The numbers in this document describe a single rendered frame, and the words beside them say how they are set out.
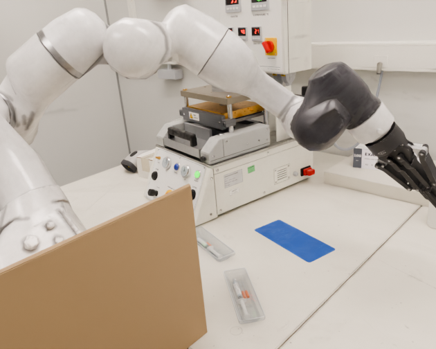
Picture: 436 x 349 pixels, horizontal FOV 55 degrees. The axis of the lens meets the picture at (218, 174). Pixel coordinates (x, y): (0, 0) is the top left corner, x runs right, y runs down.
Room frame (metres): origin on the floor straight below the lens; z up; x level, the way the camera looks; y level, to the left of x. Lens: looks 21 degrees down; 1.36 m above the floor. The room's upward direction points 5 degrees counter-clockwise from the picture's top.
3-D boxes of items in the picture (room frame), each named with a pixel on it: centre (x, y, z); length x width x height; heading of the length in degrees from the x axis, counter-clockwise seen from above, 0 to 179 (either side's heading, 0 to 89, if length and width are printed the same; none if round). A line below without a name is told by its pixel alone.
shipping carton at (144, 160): (1.66, 0.22, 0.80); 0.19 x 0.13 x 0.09; 135
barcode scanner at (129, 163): (1.76, 0.32, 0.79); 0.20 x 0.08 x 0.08; 135
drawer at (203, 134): (1.42, 0.00, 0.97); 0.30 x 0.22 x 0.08; 125
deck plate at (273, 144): (1.46, -0.07, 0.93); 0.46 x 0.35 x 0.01; 125
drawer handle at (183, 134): (1.34, 0.11, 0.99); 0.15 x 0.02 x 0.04; 35
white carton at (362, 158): (1.41, -0.62, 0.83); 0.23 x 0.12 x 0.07; 57
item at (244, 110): (1.44, -0.05, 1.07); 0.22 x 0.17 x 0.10; 35
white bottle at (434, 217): (1.04, -0.60, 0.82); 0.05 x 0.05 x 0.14
